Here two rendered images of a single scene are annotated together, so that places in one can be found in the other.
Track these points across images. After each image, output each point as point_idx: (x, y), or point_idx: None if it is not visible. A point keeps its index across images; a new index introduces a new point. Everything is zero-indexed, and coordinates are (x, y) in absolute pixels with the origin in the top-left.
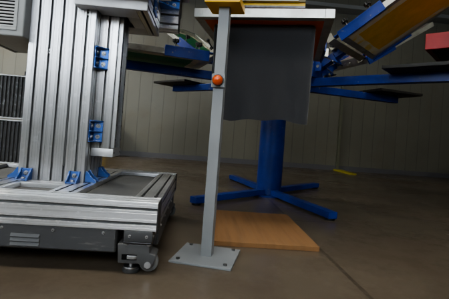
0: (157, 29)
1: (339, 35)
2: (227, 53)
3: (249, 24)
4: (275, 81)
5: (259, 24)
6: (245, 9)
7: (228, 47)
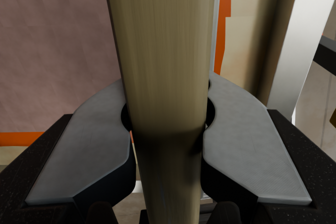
0: (207, 209)
1: None
2: (323, 41)
3: (219, 66)
4: None
5: (224, 31)
6: (303, 82)
7: (328, 44)
